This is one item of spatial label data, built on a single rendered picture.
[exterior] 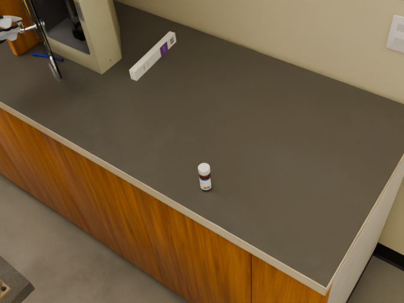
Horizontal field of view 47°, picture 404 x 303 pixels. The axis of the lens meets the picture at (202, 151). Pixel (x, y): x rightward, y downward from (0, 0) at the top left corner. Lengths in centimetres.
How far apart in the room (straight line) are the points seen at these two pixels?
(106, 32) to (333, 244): 104
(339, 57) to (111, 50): 80
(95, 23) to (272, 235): 92
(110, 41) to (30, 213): 123
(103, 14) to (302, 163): 84
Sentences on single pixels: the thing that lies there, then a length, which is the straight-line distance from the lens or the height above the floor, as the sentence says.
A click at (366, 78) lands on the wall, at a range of 167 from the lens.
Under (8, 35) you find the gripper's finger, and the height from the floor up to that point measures 118.
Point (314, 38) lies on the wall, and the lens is 167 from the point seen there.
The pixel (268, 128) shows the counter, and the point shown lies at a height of 94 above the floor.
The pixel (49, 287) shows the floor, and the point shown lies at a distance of 240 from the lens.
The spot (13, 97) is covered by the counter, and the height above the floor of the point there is 94.
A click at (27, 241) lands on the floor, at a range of 258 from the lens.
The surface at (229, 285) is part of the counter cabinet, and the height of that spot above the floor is 53.
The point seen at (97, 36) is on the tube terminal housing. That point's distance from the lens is 171.
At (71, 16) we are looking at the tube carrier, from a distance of 179.
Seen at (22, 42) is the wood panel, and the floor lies 98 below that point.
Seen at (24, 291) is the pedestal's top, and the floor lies 93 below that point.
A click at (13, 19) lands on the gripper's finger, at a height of 122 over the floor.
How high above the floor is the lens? 202
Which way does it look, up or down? 49 degrees down
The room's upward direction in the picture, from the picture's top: 7 degrees counter-clockwise
